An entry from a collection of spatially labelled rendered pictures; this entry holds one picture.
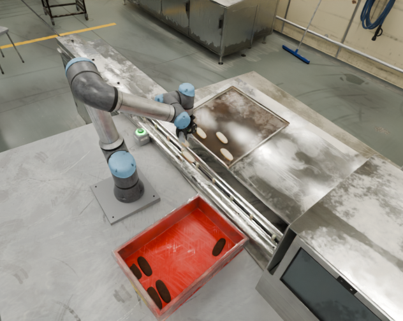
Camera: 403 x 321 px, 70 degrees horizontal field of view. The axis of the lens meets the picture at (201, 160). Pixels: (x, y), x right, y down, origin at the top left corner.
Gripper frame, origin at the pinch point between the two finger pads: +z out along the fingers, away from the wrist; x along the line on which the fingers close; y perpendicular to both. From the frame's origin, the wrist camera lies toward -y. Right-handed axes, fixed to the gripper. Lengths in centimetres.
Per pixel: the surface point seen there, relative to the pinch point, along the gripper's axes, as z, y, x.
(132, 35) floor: 95, -337, 150
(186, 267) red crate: 11, 56, -40
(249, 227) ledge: 8, 60, -6
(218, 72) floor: 95, -168, 189
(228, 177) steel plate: 11.9, 29.4, 9.7
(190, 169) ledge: 7.6, 15.2, -6.5
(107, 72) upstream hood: 2, -92, 0
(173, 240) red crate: 11, 42, -37
